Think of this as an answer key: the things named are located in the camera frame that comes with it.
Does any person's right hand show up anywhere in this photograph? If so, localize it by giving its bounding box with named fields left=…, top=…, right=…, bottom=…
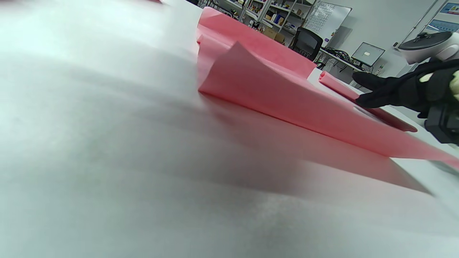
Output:
left=352, top=58, right=459, bottom=119

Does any black white controller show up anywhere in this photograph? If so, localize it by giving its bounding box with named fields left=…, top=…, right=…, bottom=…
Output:
left=398, top=32, right=459, bottom=65

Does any pink paper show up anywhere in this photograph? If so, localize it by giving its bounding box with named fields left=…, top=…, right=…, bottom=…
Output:
left=318, top=71, right=418, bottom=133
left=197, top=6, right=459, bottom=171

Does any person's right forearm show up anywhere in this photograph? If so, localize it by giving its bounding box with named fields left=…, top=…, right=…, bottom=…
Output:
left=448, top=70, right=459, bottom=101

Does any computer monitor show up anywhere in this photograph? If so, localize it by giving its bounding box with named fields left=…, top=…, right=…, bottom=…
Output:
left=351, top=42, right=386, bottom=68

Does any whiteboard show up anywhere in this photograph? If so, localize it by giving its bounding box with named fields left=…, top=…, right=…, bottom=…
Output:
left=303, top=0, right=352, bottom=45

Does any black office chair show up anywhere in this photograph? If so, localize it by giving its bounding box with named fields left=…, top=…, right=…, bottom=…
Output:
left=289, top=27, right=323, bottom=62

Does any cardboard box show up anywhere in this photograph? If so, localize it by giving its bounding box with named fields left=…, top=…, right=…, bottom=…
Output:
left=264, top=27, right=286, bottom=44

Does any metal shelving rack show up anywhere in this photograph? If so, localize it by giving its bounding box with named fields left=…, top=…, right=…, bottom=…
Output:
left=201, top=0, right=312, bottom=43

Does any blue wall poster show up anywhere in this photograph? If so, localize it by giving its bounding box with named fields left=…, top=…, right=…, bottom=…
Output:
left=426, top=0, right=459, bottom=33

